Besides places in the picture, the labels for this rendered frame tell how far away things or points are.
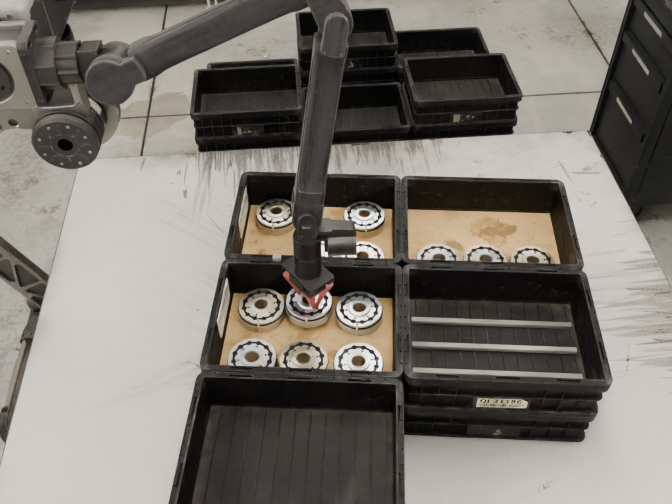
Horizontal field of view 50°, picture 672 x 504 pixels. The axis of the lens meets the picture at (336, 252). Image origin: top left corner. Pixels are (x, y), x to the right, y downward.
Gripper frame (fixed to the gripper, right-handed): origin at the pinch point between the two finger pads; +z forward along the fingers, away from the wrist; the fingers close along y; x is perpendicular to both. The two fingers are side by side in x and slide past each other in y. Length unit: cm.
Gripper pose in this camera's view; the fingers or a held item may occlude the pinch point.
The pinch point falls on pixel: (308, 298)
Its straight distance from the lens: 158.4
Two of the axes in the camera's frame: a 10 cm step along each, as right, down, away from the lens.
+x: -7.6, 4.6, -4.5
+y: -6.5, -5.6, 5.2
